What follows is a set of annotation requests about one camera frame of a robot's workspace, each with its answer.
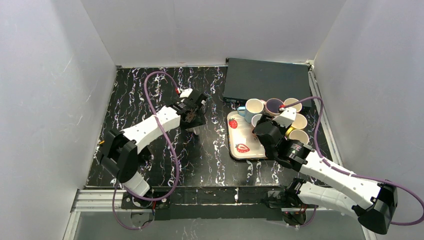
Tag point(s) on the white floral mug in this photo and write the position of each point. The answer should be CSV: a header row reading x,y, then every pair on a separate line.
x,y
194,130

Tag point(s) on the light blue faceted mug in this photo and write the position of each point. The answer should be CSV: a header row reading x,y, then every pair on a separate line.
x,y
251,108

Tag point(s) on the beige pink mug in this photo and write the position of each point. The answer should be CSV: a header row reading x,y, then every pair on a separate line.
x,y
272,106

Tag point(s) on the yellow mug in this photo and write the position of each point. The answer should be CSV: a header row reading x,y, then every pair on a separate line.
x,y
299,123

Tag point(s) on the dark flat metal box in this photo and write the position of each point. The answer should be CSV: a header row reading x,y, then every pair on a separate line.
x,y
255,79

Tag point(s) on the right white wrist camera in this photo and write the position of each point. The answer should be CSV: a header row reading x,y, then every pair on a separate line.
x,y
286,117

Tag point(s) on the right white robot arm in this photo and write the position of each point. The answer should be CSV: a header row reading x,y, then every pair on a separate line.
x,y
372,202

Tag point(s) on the black mug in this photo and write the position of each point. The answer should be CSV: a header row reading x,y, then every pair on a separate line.
x,y
145,155

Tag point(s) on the strawberry print white tray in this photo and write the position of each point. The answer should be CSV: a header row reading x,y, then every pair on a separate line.
x,y
243,144

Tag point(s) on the light green mug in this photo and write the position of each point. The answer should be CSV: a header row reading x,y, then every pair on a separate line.
x,y
299,135

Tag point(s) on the brown mug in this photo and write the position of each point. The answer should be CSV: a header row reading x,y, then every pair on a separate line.
x,y
254,122

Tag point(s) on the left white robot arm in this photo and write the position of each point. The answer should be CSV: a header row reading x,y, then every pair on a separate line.
x,y
123,151

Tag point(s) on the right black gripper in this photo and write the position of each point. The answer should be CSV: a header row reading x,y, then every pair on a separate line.
x,y
262,127

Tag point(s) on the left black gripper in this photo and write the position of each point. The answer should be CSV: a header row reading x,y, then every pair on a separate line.
x,y
196,117

